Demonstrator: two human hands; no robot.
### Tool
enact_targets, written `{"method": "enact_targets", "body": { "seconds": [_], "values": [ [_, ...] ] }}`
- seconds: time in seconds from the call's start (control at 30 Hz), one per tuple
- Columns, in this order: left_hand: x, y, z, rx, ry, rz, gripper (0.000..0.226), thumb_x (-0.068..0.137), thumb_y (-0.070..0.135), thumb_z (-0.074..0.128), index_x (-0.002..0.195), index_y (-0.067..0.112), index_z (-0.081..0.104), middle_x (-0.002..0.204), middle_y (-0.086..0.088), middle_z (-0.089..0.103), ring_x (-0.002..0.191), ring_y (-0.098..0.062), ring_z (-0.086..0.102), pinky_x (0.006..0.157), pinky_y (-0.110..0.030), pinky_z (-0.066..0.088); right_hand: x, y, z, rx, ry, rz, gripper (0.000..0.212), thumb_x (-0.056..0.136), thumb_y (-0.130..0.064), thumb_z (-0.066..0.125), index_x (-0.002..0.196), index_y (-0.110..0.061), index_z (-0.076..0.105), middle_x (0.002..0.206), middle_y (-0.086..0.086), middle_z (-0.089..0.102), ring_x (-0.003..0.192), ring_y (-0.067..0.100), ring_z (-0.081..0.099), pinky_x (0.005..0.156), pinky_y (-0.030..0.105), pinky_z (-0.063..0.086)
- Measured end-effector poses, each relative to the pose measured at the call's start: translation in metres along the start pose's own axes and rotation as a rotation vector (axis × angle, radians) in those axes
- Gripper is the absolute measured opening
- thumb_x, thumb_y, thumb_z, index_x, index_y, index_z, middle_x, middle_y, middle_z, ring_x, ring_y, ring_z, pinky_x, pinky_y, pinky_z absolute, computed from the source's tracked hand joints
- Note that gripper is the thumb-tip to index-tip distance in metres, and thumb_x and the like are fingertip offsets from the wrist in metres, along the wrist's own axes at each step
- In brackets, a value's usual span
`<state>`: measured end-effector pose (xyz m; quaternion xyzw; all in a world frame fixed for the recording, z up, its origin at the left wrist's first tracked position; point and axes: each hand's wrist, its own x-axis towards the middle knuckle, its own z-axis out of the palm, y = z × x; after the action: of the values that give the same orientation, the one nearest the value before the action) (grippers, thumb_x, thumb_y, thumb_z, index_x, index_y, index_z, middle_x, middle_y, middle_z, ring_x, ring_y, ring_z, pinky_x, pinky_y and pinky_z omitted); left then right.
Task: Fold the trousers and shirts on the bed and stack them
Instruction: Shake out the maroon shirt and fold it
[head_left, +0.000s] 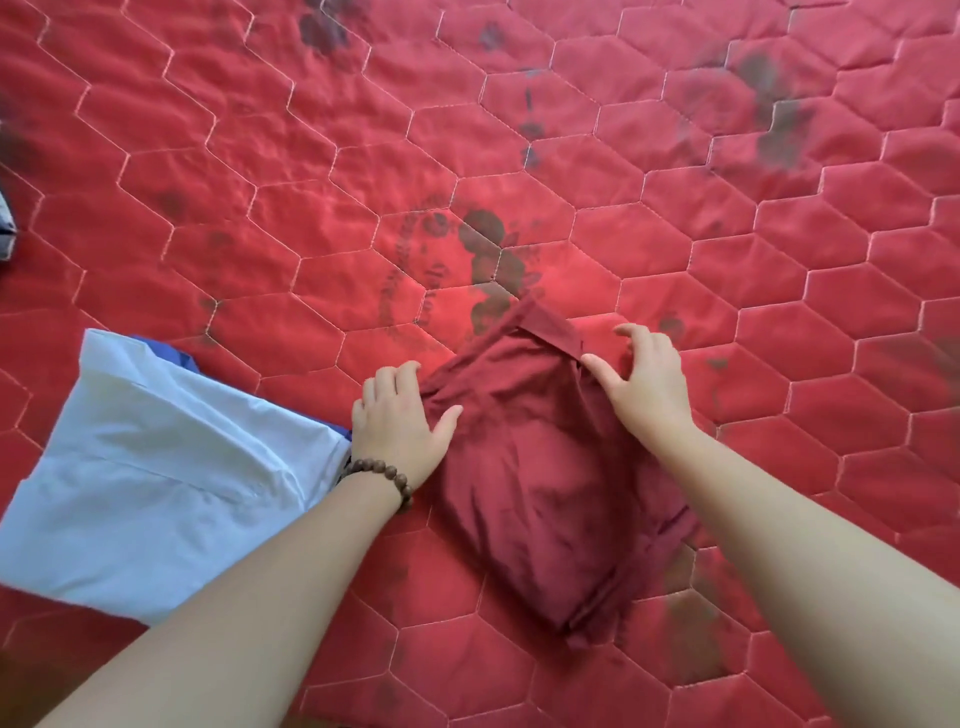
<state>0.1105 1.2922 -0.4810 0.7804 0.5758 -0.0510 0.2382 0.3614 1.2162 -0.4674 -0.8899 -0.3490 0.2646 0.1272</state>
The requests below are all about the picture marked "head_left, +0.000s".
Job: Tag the maroon shirt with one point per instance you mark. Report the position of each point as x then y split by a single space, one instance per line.
547 480

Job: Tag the person's left hand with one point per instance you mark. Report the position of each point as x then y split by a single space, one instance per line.
394 427

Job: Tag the person's right hand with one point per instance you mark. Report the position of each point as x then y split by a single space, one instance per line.
652 390

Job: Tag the red quilted mattress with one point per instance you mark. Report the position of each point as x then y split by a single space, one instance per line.
225 225

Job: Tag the light blue shirt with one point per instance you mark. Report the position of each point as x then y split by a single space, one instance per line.
165 487

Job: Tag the person's right forearm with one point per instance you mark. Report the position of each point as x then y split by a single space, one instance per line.
825 570

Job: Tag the dark grey trousers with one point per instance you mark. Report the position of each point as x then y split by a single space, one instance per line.
6 232

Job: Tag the dark blue shirt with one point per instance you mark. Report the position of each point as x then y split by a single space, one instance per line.
176 351

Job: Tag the person's left forearm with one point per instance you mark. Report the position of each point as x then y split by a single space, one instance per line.
210 622

